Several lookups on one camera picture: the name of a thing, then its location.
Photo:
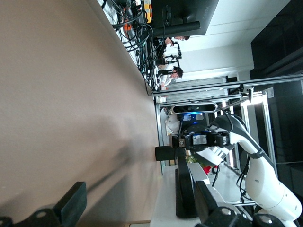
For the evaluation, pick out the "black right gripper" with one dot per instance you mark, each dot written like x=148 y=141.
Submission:
x=200 y=139

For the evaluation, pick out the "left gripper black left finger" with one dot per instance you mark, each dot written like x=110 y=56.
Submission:
x=71 y=203

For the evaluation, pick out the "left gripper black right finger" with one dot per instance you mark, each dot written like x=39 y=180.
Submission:
x=206 y=208

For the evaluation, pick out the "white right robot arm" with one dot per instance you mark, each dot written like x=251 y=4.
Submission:
x=262 y=184

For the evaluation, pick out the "green plant leaves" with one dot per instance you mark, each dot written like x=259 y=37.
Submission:
x=191 y=159

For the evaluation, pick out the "red flower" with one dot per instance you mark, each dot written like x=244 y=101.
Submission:
x=207 y=169

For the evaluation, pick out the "black cylinder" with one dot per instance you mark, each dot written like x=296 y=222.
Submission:
x=164 y=153

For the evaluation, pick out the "person in white shirt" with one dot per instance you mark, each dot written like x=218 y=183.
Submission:
x=175 y=74

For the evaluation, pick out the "white paper tag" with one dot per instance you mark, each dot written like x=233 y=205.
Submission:
x=271 y=92

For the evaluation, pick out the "black computer monitor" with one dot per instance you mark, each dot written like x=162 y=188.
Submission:
x=189 y=11

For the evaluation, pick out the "yellow box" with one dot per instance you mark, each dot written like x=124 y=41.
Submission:
x=148 y=9

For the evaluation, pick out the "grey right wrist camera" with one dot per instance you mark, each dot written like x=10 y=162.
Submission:
x=194 y=108

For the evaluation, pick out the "aluminium frame post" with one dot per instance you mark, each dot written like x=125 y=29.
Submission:
x=159 y=132

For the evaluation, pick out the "long aluminium frame beam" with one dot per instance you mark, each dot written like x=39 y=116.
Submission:
x=236 y=85

